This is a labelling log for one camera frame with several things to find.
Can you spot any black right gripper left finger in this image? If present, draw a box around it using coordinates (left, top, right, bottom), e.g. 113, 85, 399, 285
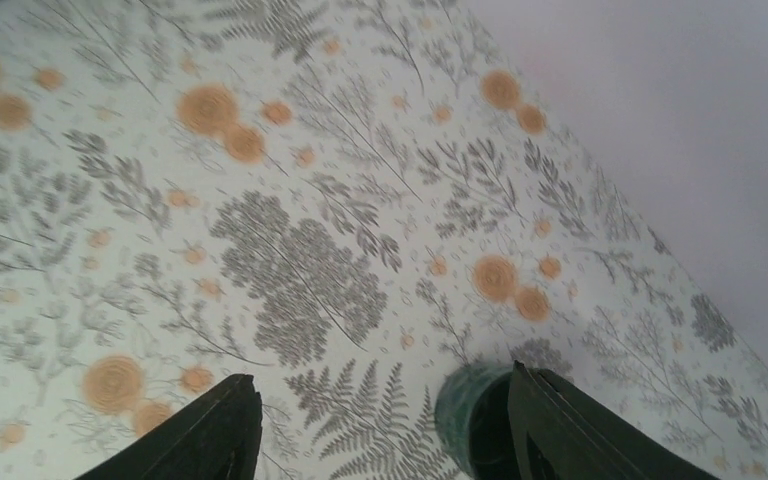
80, 374, 263, 480

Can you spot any floral patterned table mat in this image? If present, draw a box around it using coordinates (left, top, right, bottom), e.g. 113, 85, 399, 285
0, 1, 768, 479

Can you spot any dark green mug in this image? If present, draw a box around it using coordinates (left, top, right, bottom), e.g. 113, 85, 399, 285
434, 362, 521, 479

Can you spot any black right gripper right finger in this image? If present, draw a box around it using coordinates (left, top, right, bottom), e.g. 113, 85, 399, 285
508, 362, 714, 479

